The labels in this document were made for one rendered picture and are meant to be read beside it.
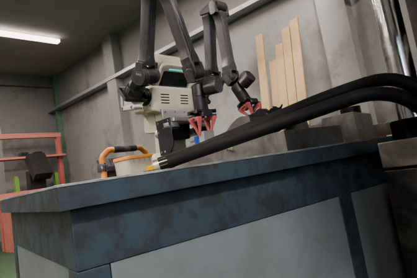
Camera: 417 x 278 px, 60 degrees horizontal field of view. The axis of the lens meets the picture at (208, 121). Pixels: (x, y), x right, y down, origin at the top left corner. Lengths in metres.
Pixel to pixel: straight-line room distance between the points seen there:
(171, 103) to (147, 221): 1.19
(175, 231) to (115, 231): 0.11
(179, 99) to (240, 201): 1.13
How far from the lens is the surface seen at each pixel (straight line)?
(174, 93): 1.80
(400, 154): 0.93
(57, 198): 0.57
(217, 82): 1.40
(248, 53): 4.84
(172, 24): 1.50
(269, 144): 1.06
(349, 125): 1.41
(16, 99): 9.15
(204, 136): 1.40
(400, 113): 0.97
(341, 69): 3.99
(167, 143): 1.64
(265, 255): 0.79
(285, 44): 4.26
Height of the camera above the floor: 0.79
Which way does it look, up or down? 8 degrees up
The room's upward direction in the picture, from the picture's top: 9 degrees counter-clockwise
